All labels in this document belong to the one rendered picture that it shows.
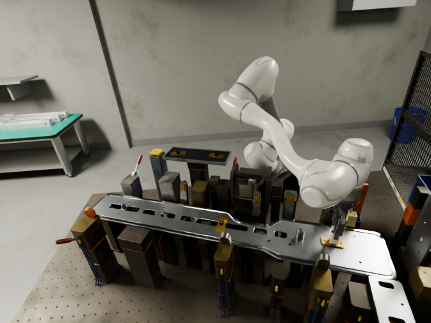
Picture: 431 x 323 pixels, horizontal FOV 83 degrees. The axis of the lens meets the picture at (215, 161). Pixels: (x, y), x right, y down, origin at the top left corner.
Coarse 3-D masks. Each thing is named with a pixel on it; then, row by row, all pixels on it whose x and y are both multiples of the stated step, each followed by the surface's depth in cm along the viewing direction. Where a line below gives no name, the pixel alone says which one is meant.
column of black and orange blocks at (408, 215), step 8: (416, 192) 95; (424, 192) 92; (416, 200) 95; (424, 200) 93; (408, 208) 100; (416, 208) 96; (408, 216) 100; (416, 216) 97; (400, 224) 106; (408, 224) 100; (400, 232) 105; (408, 232) 102; (400, 240) 105; (392, 248) 112; (392, 256) 111
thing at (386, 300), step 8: (368, 280) 85; (376, 280) 85; (384, 280) 84; (392, 280) 84; (376, 288) 82; (384, 288) 82; (400, 288) 82; (376, 296) 80; (384, 296) 80; (392, 296) 80; (400, 296) 80; (376, 304) 78; (384, 304) 78; (392, 304) 77; (400, 304) 77; (408, 304) 77; (376, 312) 76; (384, 312) 76; (392, 312) 76; (400, 312) 75; (408, 312) 75; (384, 320) 74; (408, 320) 73
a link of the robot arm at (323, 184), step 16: (256, 112) 102; (272, 128) 94; (288, 144) 85; (288, 160) 79; (304, 160) 77; (320, 160) 74; (304, 176) 73; (320, 176) 68; (336, 176) 68; (352, 176) 70; (304, 192) 69; (320, 192) 66; (336, 192) 66; (320, 208) 69
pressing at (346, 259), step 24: (120, 216) 122; (144, 216) 121; (192, 216) 119; (216, 216) 117; (216, 240) 105; (240, 240) 104; (264, 240) 103; (288, 240) 102; (312, 240) 101; (360, 240) 100; (384, 240) 99; (312, 264) 92; (336, 264) 91; (360, 264) 90; (384, 264) 90
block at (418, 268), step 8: (416, 272) 80; (424, 272) 80; (416, 280) 80; (424, 280) 77; (408, 288) 85; (416, 288) 79; (424, 288) 76; (408, 296) 85; (416, 296) 79; (424, 296) 78; (416, 304) 81; (424, 304) 80; (416, 312) 83; (424, 312) 82; (400, 320) 88; (416, 320) 84; (424, 320) 83
